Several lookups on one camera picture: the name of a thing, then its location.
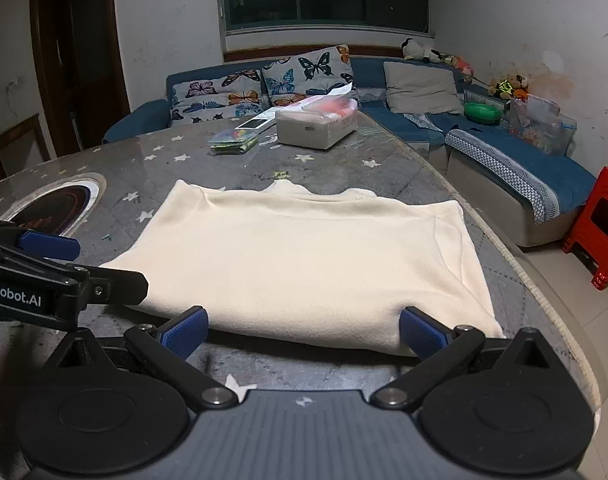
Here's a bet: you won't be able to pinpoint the plain grey cushion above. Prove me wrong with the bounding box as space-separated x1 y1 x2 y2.
383 61 465 116

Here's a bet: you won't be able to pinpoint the chequered sofa cover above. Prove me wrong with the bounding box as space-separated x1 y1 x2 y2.
446 127 556 224

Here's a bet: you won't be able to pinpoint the grey star-print tablecloth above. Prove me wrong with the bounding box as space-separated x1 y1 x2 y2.
0 110 601 411

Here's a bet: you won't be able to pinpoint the wide butterfly print cushion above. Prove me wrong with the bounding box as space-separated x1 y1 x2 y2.
170 69 265 128

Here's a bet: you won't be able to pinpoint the orange and yellow plush toys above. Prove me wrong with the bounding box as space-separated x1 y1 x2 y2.
489 74 531 101

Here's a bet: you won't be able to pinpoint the white handheld device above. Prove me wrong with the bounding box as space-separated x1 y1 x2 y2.
234 115 277 134

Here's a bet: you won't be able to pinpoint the red plastic stool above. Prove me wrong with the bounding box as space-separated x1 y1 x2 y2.
561 166 608 292

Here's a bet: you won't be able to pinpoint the pink plush toy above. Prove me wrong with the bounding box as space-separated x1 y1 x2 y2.
431 50 473 74

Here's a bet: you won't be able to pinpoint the square butterfly print cushion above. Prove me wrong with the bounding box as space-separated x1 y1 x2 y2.
261 45 357 109

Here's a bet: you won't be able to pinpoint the blue sofa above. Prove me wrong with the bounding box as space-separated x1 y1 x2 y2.
102 55 598 248

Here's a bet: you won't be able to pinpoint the small clear plastic box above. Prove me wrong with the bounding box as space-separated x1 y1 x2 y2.
208 127 260 156

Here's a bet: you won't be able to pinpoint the green bowl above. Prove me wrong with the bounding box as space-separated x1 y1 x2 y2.
464 101 503 125

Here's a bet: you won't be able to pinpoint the wooden side table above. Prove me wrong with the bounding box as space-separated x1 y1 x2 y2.
0 114 50 186

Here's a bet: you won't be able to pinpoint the cream sweatshirt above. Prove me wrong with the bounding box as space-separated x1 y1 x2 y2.
98 180 506 359

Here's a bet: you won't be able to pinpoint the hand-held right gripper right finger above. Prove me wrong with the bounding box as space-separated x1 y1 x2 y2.
371 307 565 409

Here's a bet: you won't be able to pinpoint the white tissue box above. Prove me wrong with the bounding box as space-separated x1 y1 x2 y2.
275 85 359 150

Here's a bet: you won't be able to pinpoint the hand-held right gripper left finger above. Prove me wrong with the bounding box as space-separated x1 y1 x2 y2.
46 306 237 409

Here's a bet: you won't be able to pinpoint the dark wooden door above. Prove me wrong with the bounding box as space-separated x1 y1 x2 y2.
30 0 132 157

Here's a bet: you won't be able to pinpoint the clear toy storage box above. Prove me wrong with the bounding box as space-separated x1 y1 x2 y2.
506 95 578 157

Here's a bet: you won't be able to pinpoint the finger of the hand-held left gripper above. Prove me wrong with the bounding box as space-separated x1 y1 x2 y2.
34 260 149 331
0 219 82 263

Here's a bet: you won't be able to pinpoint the black round induction cooktop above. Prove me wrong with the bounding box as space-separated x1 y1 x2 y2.
6 182 97 239

